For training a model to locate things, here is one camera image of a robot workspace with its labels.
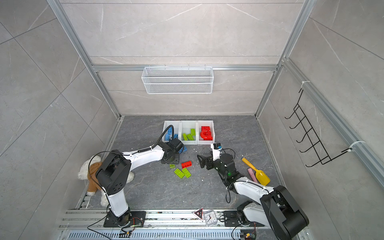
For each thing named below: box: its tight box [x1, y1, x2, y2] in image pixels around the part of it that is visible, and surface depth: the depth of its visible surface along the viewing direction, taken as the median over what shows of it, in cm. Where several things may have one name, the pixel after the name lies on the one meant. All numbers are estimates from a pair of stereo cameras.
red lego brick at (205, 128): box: [201, 126, 211, 132], surface depth 109 cm
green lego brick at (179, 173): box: [174, 168, 185, 179], surface depth 90 cm
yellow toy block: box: [242, 157, 271, 186], surface depth 89 cm
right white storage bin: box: [196, 120, 215, 145], surface depth 103 cm
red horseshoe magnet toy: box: [200, 126, 213, 141], surface depth 106 cm
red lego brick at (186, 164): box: [181, 161, 193, 169], surface depth 94 cm
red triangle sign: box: [194, 208, 204, 220], surface depth 76 cm
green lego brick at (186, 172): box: [181, 167, 192, 179], surface depth 90 cm
